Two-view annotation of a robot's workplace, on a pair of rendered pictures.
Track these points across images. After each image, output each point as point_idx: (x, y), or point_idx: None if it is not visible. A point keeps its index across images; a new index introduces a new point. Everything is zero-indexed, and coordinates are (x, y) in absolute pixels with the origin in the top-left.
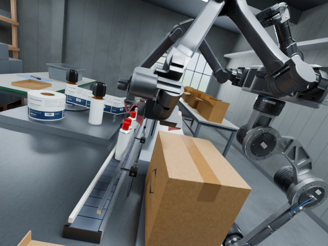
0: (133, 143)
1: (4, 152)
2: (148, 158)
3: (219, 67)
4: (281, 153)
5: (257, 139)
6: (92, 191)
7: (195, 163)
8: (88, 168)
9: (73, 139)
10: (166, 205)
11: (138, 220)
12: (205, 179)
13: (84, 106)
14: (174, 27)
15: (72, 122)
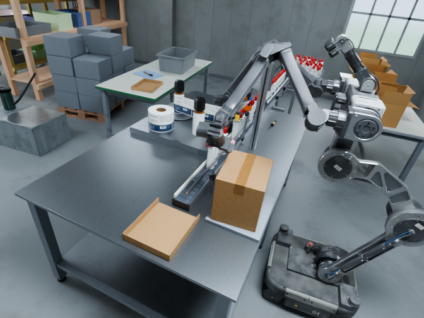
0: (226, 156)
1: (140, 156)
2: None
3: (310, 82)
4: (361, 177)
5: (329, 161)
6: (187, 185)
7: (239, 174)
8: (188, 173)
9: (180, 149)
10: (217, 194)
11: None
12: (236, 182)
13: (190, 115)
14: (256, 52)
15: (180, 134)
